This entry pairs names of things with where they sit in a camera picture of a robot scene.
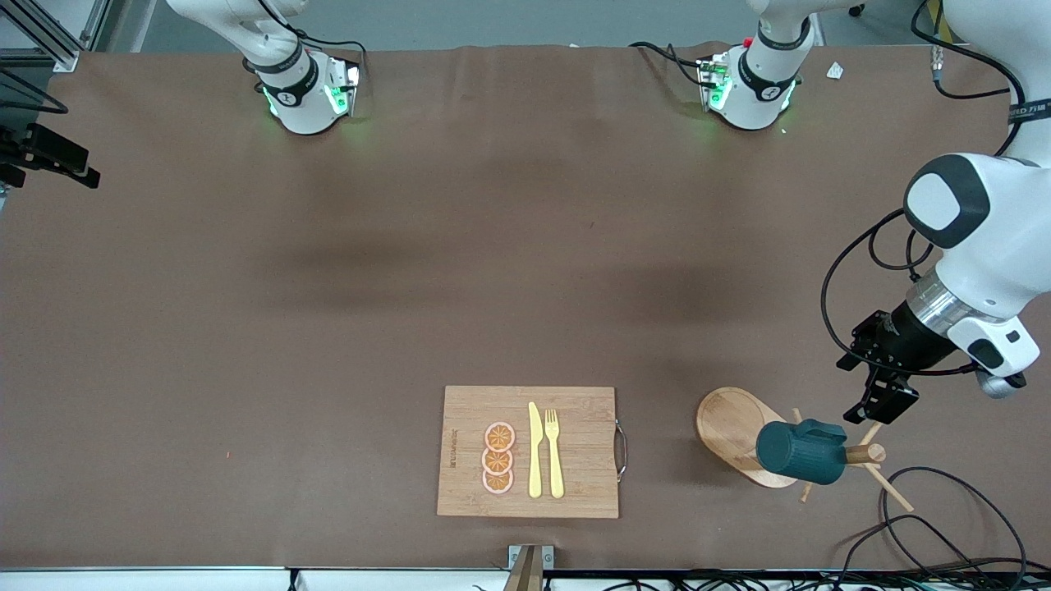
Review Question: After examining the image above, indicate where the dark green ribbed cup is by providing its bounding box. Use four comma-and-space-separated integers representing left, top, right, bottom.
755, 419, 848, 485

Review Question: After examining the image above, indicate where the aluminium frame post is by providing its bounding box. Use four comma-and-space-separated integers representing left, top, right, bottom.
0, 0, 112, 73

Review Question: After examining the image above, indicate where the yellow plastic fork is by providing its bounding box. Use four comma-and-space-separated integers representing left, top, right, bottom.
544, 409, 566, 499

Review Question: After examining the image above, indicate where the black thin floor cable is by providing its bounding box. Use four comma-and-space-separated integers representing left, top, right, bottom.
836, 517, 986, 588

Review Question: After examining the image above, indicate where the bamboo cutting board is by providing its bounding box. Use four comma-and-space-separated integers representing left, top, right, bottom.
437, 386, 629, 520

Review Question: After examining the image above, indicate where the black left arm base cable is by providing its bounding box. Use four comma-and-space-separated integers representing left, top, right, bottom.
629, 39, 715, 87

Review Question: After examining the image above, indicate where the white table edge rail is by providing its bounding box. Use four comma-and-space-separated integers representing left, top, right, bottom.
0, 566, 1051, 591

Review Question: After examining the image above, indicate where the black looped floor cable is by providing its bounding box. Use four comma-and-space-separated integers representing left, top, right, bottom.
880, 466, 1029, 575

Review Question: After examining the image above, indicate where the black arm base cable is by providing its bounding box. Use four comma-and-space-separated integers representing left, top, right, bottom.
291, 29, 368, 83
629, 39, 715, 87

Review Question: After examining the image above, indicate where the yellow plastic knife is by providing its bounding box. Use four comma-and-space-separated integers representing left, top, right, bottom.
528, 401, 544, 499

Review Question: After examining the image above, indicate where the black right arm base cable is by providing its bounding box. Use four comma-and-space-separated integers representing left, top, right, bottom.
291, 29, 368, 83

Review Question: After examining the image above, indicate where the brown table cover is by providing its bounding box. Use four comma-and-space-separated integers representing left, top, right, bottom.
0, 43, 1051, 571

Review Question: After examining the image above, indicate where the wooden cup tree stand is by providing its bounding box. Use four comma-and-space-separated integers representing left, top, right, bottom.
695, 387, 915, 513

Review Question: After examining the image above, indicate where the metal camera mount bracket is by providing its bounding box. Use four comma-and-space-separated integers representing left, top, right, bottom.
503, 544, 555, 591

